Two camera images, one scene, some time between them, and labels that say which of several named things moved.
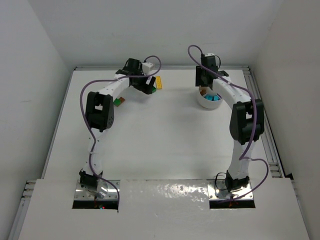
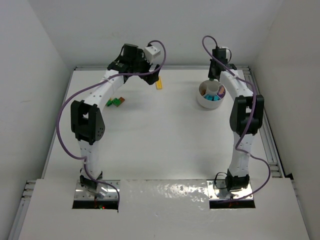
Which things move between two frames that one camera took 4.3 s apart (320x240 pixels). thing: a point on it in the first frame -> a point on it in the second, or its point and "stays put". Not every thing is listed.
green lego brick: x=117 y=102 stays put
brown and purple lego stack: x=203 y=92 stays put
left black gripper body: x=147 y=85 -> x=149 y=75
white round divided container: x=208 y=98 stays put
